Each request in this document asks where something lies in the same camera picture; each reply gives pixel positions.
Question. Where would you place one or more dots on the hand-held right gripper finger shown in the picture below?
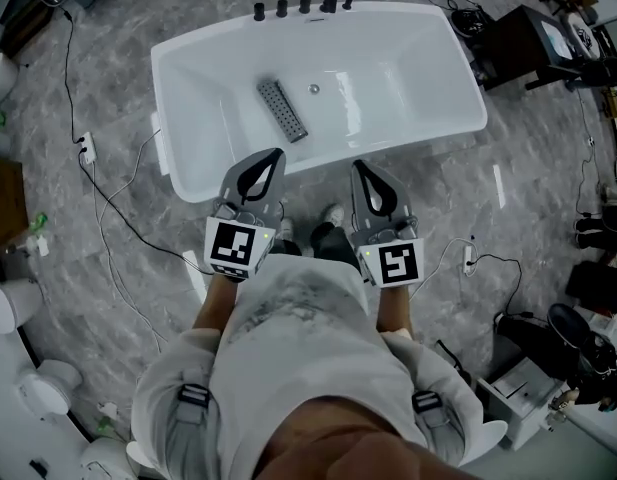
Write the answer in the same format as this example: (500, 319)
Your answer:
(404, 203)
(357, 208)

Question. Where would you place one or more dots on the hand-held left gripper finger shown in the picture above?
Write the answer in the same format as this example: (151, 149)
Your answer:
(228, 190)
(275, 198)

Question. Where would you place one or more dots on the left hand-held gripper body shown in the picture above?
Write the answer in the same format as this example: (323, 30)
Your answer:
(230, 248)

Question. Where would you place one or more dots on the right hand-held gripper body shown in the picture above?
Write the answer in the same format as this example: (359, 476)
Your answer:
(398, 265)

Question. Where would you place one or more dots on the grey perforated bath mat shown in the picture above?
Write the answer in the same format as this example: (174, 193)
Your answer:
(282, 110)

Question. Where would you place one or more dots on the person's right forearm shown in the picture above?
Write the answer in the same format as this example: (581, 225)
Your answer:
(393, 308)

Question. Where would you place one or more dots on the person's left forearm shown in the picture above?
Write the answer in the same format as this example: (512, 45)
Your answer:
(218, 303)

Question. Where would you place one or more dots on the white bathtub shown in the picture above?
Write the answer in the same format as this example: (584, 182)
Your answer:
(418, 93)

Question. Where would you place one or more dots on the person's right white shoe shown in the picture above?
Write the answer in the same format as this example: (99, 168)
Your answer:
(333, 214)

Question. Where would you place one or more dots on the person's white shoe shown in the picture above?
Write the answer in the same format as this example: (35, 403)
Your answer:
(333, 214)
(286, 227)

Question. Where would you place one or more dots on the person's left white shoe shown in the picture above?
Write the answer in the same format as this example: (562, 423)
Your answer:
(286, 227)

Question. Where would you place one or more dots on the person's black trousers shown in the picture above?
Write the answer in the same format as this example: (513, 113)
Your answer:
(328, 243)

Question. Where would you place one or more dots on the white power strip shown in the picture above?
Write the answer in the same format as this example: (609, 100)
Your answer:
(88, 148)
(468, 259)

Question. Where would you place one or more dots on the person's white shirt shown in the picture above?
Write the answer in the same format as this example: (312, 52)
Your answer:
(298, 338)

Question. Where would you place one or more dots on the round metal drain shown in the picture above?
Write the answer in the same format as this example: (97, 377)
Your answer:
(314, 88)

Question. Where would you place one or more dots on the white box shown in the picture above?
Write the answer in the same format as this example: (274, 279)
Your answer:
(518, 398)

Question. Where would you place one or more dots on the black faucet knob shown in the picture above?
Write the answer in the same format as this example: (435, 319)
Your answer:
(305, 4)
(259, 12)
(282, 8)

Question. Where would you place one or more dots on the person's chin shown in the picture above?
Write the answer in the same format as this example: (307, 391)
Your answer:
(338, 443)

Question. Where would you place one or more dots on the white crumpled paper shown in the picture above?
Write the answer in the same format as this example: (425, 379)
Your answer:
(38, 245)

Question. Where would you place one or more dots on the black case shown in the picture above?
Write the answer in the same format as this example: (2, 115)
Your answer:
(595, 285)

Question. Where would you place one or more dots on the dark wooden cabinet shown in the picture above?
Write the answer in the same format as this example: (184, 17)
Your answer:
(525, 43)

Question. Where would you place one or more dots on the brown cardboard box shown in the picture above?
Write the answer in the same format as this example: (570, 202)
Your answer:
(5, 203)

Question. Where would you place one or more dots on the white toilet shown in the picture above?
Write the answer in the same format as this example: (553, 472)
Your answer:
(105, 460)
(10, 308)
(0, 78)
(45, 388)

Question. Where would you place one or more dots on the dark wooden side table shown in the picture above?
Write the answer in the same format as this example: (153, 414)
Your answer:
(25, 30)

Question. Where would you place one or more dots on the small black device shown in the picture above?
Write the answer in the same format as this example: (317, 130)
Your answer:
(39, 468)

